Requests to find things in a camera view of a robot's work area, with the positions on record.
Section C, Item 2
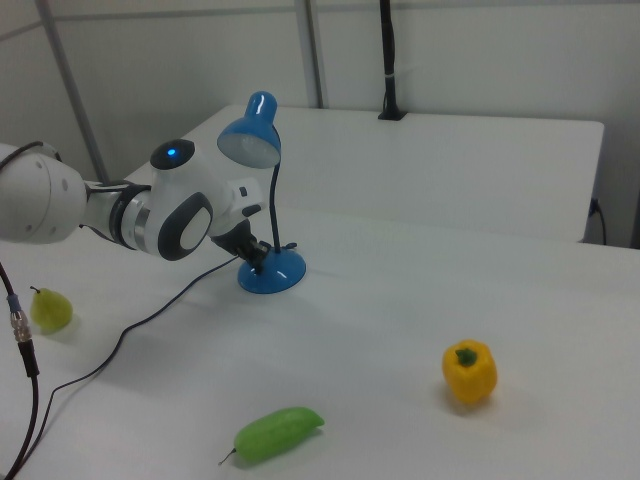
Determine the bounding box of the black cable behind table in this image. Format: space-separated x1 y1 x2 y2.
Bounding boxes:
589 197 610 246

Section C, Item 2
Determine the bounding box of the green toy pear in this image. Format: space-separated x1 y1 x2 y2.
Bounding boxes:
28 285 75 334

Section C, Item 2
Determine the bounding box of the yellow toy bell pepper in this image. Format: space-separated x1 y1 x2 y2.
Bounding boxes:
441 339 499 405

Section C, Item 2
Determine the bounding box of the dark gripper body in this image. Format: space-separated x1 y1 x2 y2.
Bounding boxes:
211 217 257 260

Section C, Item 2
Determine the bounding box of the white adjacent table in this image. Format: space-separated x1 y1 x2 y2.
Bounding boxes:
122 103 607 246

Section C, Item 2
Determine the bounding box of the black camera pole with clamp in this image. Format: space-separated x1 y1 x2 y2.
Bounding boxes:
376 0 409 123

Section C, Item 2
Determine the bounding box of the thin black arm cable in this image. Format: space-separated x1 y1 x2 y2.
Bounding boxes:
0 140 46 172

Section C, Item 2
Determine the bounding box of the black robot cable with connector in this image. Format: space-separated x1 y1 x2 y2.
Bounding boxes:
0 259 42 480

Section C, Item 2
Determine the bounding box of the grey partition post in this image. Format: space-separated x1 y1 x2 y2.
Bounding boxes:
301 0 330 109
35 0 110 184

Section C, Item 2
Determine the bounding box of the blue desk lamp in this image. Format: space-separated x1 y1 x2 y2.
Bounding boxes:
216 90 308 295

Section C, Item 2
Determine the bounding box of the black lamp power cable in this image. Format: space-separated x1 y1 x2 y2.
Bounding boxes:
0 254 239 480

